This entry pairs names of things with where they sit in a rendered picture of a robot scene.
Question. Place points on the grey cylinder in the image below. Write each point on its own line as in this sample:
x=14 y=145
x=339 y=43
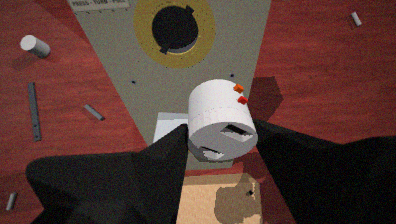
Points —
x=356 y=18
x=35 y=46
x=11 y=200

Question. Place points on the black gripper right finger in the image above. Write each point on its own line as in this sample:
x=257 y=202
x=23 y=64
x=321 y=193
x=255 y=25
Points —
x=323 y=182

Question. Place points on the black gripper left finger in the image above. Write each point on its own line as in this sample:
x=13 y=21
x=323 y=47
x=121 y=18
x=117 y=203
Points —
x=150 y=181

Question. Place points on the white cylinder with slots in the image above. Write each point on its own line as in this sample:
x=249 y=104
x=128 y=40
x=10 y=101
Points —
x=220 y=126

